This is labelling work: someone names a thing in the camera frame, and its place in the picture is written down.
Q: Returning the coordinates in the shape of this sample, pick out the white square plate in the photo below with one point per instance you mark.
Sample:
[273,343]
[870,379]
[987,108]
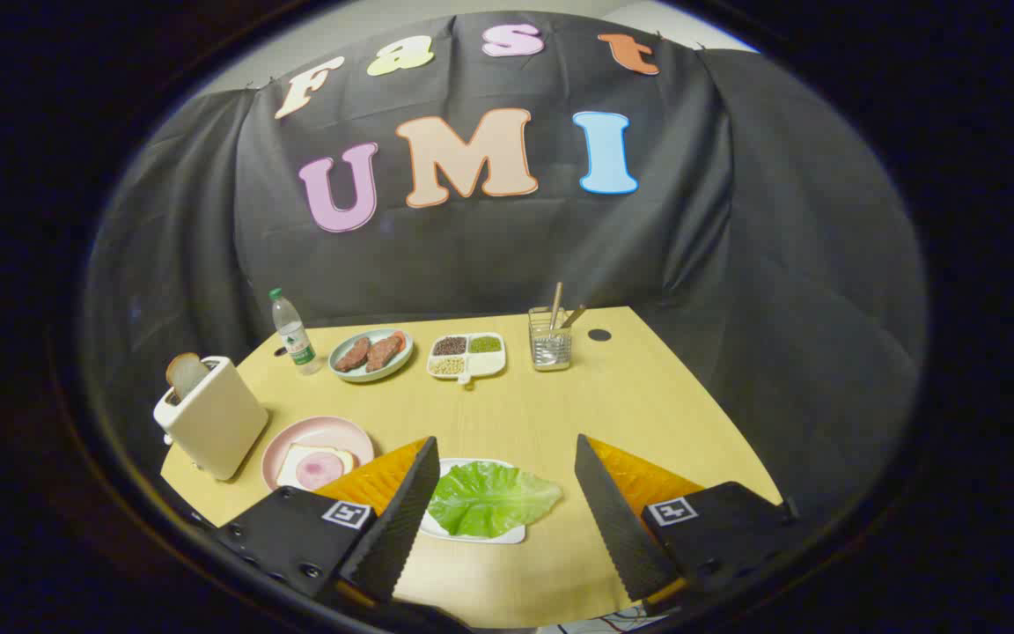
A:
[472,539]

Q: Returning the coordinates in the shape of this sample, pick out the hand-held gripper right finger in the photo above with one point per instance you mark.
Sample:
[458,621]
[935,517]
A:
[617,519]

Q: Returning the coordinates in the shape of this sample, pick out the pile of yellow beans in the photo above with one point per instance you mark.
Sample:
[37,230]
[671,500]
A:
[446,366]

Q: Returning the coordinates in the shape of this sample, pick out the thick crusted bread slice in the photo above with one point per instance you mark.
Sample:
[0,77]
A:
[186,374]

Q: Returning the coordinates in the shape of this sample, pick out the light blue oval plate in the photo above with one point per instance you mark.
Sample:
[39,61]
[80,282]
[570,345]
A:
[368,375]

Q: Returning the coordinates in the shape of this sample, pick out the clear plastic water bottle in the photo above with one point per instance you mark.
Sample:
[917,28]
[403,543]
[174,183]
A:
[294,335]

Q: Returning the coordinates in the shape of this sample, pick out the flat white toast slice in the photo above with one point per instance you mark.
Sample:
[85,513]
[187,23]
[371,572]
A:
[287,476]

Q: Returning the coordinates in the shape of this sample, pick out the brown steak piece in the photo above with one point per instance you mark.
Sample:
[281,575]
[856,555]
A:
[384,352]
[353,355]

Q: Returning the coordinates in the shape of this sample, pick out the pile of green beans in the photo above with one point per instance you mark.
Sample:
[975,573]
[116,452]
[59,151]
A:
[485,344]

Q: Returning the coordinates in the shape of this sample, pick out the green lettuce leaf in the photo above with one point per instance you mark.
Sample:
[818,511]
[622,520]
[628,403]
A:
[489,497]

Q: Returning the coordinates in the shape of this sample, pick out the pink round plate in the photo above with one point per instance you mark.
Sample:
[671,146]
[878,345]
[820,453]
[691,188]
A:
[322,430]

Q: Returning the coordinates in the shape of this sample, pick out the wooden chopstick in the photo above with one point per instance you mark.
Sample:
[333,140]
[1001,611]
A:
[555,304]

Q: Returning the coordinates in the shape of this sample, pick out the white divided dish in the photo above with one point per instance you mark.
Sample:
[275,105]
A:
[487,362]

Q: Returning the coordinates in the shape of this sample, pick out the pink ham slice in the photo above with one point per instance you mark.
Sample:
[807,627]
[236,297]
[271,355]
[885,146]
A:
[320,469]

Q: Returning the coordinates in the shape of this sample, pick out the black backdrop cloth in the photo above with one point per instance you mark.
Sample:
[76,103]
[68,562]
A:
[472,264]

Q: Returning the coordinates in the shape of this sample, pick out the pile of dark brown beans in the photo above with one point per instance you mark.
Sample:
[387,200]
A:
[449,346]

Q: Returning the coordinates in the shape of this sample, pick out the wooden spoon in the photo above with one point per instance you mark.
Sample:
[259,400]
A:
[574,315]

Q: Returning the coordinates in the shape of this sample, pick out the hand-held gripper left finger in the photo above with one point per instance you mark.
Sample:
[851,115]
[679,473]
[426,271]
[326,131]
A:
[401,519]

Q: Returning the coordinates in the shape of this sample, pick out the cream white toaster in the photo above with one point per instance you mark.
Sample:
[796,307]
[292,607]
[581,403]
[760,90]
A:
[216,423]

